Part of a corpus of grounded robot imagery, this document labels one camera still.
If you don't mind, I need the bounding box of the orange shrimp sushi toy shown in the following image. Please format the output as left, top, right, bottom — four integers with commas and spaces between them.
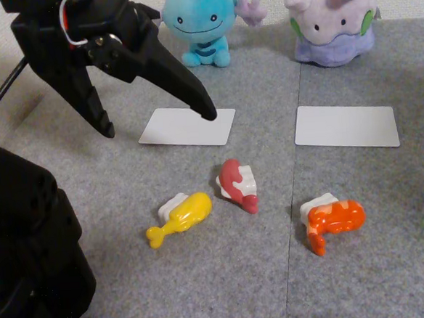
298, 191, 369, 258

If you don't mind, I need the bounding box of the blue Wooper plush toy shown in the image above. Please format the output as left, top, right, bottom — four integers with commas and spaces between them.
160, 0, 271, 71

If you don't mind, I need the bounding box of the red tuna sushi toy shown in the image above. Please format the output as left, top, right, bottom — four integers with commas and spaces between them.
213, 157, 260, 218

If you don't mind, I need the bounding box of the purple Goomy plush toy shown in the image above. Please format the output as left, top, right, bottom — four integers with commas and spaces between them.
282, 0, 384, 70

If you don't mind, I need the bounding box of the white plastic card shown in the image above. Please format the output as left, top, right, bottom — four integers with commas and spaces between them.
291, 99, 401, 155
136, 103, 239, 152

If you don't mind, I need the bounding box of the red white black gripper wire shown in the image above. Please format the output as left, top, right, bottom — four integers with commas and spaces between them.
57, 0, 145, 50

